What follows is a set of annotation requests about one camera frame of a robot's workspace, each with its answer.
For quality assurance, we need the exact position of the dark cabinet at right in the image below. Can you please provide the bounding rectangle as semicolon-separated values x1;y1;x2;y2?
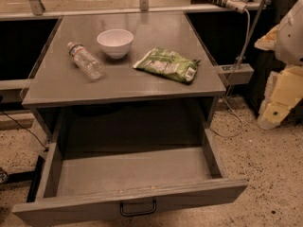
244;0;297;115

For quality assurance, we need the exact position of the grey top drawer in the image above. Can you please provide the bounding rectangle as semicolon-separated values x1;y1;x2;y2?
11;111;250;227

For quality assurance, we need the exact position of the metal stand rod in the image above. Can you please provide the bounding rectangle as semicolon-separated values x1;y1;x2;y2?
234;0;266;70

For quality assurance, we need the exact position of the clear plastic water bottle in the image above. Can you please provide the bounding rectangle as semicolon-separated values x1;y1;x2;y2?
67;42;105;80

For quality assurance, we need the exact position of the white ceramic bowl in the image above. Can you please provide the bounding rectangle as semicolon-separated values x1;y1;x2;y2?
97;29;134;59

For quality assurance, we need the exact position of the black cable on floor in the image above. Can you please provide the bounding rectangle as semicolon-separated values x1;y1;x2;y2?
0;110;50;151

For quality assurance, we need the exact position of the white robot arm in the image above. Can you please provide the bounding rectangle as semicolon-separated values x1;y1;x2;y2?
255;0;303;130

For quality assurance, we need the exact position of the black drawer handle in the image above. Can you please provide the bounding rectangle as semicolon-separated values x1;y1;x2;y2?
119;200;157;218

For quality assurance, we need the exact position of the grey drawer cabinet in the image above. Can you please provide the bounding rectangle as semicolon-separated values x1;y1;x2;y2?
23;11;225;140

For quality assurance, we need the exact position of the grey power strip box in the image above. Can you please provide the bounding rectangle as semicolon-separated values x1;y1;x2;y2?
215;63;254;86

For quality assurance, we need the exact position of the white cable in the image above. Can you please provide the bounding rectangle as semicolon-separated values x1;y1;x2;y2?
209;8;252;139

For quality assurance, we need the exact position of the green chip bag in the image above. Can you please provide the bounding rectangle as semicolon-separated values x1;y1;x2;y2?
133;47;200;84

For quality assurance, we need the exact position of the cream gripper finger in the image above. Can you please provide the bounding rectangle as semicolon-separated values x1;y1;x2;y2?
257;111;289;130
255;26;278;51

